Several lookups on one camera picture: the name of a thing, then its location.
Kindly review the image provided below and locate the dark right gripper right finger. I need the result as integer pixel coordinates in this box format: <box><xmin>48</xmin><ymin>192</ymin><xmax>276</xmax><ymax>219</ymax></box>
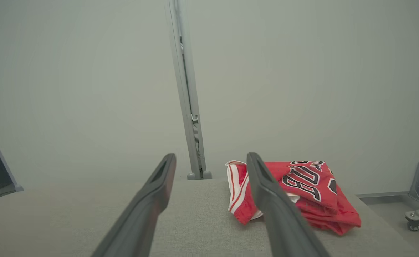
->
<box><xmin>246</xmin><ymin>152</ymin><xmax>331</xmax><ymax>257</ymax></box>

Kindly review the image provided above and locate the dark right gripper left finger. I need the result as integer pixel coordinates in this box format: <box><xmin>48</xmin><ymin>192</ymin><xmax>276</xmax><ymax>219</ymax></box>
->
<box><xmin>92</xmin><ymin>153</ymin><xmax>177</xmax><ymax>257</ymax></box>

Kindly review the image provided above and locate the red white printed jersey shirt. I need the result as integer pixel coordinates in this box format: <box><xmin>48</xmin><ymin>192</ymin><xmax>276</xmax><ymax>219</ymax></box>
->
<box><xmin>225</xmin><ymin>160</ymin><xmax>339</xmax><ymax>225</ymax></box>

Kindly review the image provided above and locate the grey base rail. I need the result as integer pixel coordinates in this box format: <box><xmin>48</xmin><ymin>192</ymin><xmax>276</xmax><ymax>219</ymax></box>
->
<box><xmin>356</xmin><ymin>192</ymin><xmax>409</xmax><ymax>206</ymax></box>

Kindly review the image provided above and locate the grey metal partition post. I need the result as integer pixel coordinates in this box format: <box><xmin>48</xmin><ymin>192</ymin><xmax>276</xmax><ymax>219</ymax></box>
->
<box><xmin>165</xmin><ymin>0</ymin><xmax>213</xmax><ymax>180</ymax></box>

